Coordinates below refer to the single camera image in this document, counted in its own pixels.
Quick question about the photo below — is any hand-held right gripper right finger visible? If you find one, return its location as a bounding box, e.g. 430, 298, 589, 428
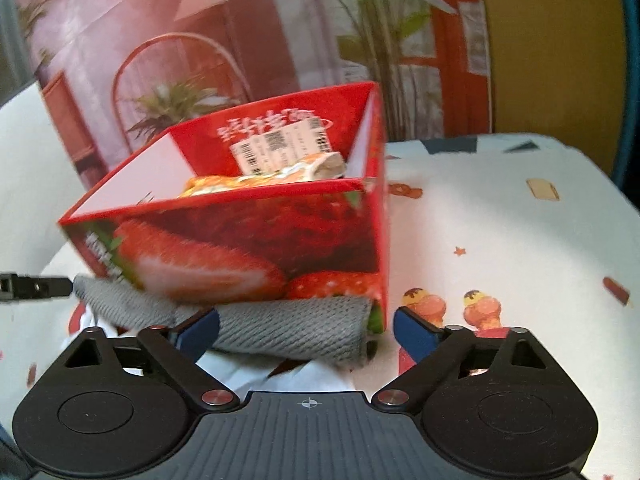
372, 306, 576, 413

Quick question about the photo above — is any white printed tablecloth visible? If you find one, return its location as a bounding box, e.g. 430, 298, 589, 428
0, 132, 640, 480

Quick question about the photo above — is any grey knitted towel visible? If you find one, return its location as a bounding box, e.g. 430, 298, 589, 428
72, 274, 377, 369

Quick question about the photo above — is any blue curtain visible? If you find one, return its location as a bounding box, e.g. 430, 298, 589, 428
607, 0, 640, 196

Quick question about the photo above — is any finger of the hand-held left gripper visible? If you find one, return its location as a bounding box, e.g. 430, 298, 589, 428
0, 271, 75, 302

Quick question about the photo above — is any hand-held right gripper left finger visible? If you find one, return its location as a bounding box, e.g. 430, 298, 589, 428
35, 308, 241, 413

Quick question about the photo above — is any red cardboard box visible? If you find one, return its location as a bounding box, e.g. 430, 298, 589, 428
57, 81, 389, 334

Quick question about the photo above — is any tan wooden panel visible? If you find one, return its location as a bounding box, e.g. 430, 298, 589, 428
475, 0, 626, 177

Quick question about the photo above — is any printed room scene backdrop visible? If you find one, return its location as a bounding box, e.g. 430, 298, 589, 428
12, 0, 497, 192

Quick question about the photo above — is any orange yellow snack packet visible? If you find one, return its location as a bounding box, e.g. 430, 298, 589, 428
179, 152, 347, 199

